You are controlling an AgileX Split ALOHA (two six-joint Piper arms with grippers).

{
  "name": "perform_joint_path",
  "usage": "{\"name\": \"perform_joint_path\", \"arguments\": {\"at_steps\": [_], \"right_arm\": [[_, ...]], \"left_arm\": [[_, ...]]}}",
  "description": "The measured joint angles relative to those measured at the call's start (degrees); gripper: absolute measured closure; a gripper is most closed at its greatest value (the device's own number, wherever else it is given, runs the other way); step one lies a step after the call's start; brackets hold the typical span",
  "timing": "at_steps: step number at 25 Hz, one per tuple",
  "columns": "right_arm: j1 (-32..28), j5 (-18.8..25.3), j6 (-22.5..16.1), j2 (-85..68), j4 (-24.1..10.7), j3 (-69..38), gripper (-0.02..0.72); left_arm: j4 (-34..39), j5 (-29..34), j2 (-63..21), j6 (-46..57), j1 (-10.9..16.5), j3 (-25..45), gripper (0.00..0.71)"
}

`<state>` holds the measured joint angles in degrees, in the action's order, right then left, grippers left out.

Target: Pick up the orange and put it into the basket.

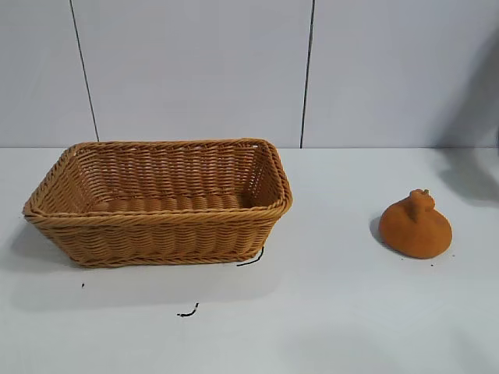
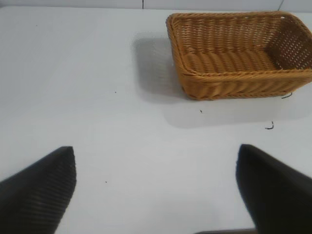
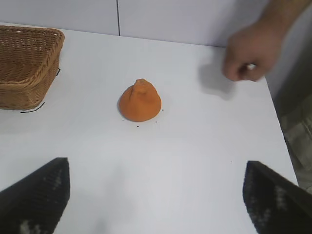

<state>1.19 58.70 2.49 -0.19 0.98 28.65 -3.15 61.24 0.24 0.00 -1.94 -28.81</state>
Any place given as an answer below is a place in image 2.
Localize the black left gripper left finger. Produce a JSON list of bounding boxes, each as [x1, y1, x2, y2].
[[0, 145, 78, 234]]

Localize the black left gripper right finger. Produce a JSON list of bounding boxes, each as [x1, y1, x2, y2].
[[235, 143, 312, 234]]

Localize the brown woven wicker basket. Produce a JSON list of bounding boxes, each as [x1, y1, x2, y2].
[[166, 11, 312, 101]]

